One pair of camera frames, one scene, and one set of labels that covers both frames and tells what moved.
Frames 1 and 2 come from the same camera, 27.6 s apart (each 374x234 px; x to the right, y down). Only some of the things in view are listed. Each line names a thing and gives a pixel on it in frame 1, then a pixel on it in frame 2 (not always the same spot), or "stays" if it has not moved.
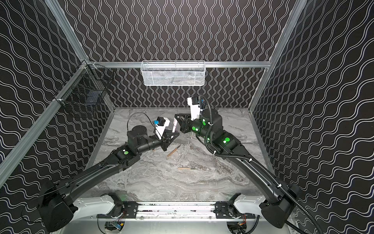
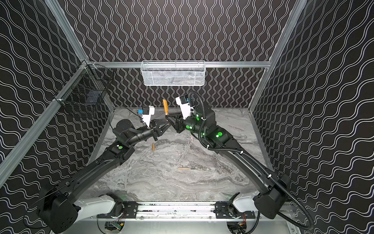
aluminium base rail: (174, 211) stays
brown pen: (172, 151) -> (165, 106)
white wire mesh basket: (173, 73) stays
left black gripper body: (163, 140) -> (154, 130)
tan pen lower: (187, 168) stays
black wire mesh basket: (84, 92) stays
